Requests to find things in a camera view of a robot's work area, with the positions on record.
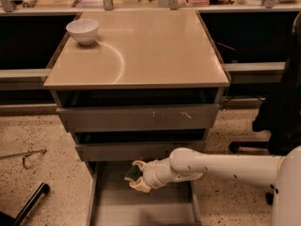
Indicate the metal hook tool on floor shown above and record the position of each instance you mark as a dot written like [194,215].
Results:
[24,156]

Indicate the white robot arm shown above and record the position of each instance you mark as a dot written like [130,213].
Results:
[279,173]

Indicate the grey drawer cabinet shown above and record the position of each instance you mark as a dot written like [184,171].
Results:
[139,58]

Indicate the white ceramic bowl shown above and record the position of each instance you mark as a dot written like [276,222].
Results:
[83,31]

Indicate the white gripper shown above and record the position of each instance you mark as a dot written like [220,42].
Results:
[152,172]

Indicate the grey top drawer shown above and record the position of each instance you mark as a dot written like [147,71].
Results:
[137,118]

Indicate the open grey bottom drawer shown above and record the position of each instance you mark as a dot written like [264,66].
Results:
[114,203]

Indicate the black chair leg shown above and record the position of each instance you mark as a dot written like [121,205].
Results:
[7,220]

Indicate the grey middle drawer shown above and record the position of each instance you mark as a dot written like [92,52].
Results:
[133,151]

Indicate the green and yellow sponge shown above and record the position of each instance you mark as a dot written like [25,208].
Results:
[133,174]

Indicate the black office chair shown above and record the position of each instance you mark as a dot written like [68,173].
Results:
[280,112]

